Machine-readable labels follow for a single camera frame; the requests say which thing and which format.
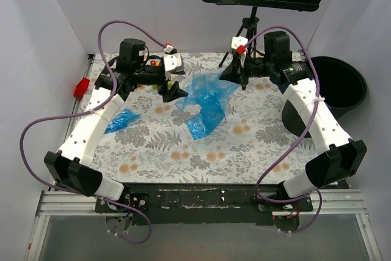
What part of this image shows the blue trash bag roll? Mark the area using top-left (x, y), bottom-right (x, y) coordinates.
top-left (175, 73), bottom-right (239, 140)

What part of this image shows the small blue trash bag piece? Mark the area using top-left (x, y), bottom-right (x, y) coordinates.
top-left (104, 108), bottom-right (141, 134)

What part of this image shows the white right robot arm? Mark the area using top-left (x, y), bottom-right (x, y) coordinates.
top-left (219, 26), bottom-right (367, 211)

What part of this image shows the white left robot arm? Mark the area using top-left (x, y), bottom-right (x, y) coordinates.
top-left (44, 39), bottom-right (187, 212)

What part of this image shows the black ribbed trash bin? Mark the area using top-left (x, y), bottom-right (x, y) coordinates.
top-left (280, 56), bottom-right (368, 136)

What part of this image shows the yellow toy block house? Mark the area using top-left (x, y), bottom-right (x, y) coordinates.
top-left (146, 59), bottom-right (163, 89)

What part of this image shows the floral patterned table mat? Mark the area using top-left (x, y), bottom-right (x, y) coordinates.
top-left (57, 52), bottom-right (338, 185)

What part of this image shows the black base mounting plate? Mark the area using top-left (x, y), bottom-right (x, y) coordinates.
top-left (94, 183), bottom-right (315, 227)

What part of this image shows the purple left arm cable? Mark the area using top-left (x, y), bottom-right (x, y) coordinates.
top-left (20, 20), bottom-right (175, 245)

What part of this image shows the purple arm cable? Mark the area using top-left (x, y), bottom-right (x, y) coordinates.
top-left (236, 26), bottom-right (323, 234)
top-left (20, 20), bottom-right (175, 245)

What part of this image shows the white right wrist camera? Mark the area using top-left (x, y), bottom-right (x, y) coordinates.
top-left (231, 36), bottom-right (248, 67)

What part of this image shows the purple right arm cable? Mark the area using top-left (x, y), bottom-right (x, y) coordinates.
top-left (236, 26), bottom-right (323, 234)

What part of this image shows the red block on rail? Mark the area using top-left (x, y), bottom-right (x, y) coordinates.
top-left (73, 78), bottom-right (90, 99)

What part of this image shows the aluminium frame rail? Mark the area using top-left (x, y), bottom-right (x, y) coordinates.
top-left (26, 184), bottom-right (382, 260)

